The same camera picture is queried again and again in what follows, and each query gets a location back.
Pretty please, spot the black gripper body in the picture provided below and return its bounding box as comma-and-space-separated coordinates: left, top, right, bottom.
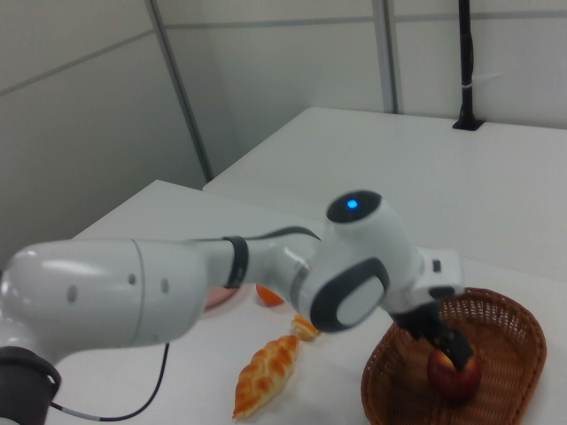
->
392, 286, 465, 341

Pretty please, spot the grey metal partition post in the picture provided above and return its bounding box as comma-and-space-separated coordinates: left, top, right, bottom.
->
379, 0, 405, 115
148, 0, 214, 185

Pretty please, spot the brown woven basket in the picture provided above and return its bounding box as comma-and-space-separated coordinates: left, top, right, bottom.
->
361, 287, 548, 425

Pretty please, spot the white cable tie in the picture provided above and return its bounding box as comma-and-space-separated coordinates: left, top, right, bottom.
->
460, 71, 505, 90

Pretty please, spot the pink plate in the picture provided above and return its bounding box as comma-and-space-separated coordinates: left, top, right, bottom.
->
204, 285, 240, 313

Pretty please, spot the striped toy bread roll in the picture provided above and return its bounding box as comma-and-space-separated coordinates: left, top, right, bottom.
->
291, 313, 322, 343

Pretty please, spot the red toy apple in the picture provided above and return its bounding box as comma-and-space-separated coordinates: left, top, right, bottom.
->
426, 347, 483, 404

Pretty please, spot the black camera stand pole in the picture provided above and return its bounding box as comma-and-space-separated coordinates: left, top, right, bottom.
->
451, 0, 485, 132

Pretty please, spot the braided toy bread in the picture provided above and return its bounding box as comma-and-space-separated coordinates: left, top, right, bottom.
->
232, 335, 300, 420

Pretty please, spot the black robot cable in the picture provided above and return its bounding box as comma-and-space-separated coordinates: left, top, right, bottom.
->
48, 340, 172, 421

